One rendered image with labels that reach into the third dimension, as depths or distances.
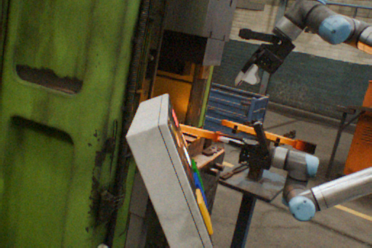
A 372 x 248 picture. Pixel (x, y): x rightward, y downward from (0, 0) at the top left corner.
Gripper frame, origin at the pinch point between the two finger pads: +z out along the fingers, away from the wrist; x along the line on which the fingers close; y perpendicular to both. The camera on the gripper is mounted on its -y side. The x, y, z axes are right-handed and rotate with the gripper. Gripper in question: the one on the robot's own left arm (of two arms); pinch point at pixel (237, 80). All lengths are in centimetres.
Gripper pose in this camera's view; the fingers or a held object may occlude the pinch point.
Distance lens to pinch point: 125.0
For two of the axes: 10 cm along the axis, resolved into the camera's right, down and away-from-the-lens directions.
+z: -5.8, 7.4, 3.4
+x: 3.8, -1.2, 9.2
